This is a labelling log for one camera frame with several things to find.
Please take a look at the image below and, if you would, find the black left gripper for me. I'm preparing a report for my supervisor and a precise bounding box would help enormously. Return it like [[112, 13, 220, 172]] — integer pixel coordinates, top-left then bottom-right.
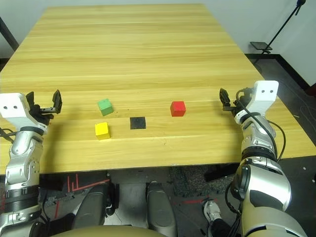
[[26, 89, 63, 125]]

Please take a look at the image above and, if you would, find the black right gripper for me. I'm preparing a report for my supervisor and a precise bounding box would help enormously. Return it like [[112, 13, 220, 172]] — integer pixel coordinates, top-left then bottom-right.
[[219, 86, 255, 117]]

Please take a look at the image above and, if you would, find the red wooden block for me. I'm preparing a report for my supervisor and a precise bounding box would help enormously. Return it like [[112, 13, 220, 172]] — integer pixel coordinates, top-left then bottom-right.
[[170, 100, 187, 118]]

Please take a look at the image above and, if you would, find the green wooden block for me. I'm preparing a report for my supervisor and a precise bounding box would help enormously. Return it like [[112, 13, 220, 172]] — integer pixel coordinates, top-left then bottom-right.
[[97, 98, 115, 117]]

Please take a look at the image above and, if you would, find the yellow wooden block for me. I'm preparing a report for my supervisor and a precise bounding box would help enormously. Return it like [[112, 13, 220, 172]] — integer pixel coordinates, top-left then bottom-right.
[[94, 121, 111, 141]]

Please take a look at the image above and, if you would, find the black flat stand tray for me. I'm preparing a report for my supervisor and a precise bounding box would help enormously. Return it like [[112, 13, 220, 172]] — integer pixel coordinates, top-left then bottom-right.
[[249, 41, 274, 52]]

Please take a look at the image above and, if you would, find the black tripod stand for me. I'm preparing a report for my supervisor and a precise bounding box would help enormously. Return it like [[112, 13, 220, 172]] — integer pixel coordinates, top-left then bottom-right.
[[254, 0, 307, 64]]

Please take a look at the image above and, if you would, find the black square marker pad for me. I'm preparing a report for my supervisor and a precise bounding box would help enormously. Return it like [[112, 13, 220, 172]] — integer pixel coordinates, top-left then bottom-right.
[[129, 116, 147, 130]]

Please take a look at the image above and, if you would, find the grey robot left leg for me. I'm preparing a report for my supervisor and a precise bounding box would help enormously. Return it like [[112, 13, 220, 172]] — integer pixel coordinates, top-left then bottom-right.
[[73, 184, 117, 229]]

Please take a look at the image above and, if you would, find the grey robot leg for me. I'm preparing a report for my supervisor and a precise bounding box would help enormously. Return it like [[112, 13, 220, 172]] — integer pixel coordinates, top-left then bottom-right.
[[146, 181, 178, 237], [73, 184, 117, 229]]

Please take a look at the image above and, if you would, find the white sneaker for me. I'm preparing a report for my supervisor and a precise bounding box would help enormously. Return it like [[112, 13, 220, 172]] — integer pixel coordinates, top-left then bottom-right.
[[201, 199, 222, 226]]

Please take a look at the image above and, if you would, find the black trouser leg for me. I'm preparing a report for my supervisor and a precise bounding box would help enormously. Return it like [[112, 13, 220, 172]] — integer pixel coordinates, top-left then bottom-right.
[[208, 218, 234, 237]]

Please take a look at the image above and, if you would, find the grey robot right leg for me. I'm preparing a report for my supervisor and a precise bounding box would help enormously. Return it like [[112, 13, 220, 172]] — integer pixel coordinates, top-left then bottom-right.
[[146, 181, 178, 237]]

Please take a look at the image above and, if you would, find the olive robot torso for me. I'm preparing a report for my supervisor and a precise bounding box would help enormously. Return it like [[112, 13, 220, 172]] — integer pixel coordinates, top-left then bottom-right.
[[49, 225, 161, 237]]

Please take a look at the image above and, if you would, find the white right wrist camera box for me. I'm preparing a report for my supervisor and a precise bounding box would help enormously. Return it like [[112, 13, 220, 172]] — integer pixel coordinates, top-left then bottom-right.
[[244, 80, 280, 118]]

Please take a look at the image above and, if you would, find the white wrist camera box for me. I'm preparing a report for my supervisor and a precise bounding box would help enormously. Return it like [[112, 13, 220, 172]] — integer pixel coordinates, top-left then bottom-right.
[[0, 92, 48, 134], [244, 80, 280, 118]]

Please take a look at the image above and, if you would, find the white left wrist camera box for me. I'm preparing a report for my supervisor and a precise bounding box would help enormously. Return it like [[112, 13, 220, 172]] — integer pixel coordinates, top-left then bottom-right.
[[0, 92, 48, 134]]

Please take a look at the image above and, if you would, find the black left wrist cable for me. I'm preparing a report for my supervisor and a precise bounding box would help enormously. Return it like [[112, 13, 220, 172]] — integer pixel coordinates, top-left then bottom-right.
[[0, 126, 18, 144]]

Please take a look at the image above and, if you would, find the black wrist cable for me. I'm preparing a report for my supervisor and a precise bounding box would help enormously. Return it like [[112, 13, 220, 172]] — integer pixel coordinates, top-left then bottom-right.
[[235, 89, 287, 162], [0, 126, 18, 144]]

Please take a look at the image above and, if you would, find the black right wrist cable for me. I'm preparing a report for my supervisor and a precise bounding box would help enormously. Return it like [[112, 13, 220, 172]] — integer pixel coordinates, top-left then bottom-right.
[[235, 89, 287, 162]]

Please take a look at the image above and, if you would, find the wooden side table black frame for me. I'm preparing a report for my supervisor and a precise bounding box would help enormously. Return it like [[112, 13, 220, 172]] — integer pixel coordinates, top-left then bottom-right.
[[0, 16, 20, 51]]

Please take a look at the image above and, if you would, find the black hanging cable bundle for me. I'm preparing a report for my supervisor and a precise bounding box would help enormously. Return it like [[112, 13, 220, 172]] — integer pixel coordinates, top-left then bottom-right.
[[225, 182, 244, 237]]

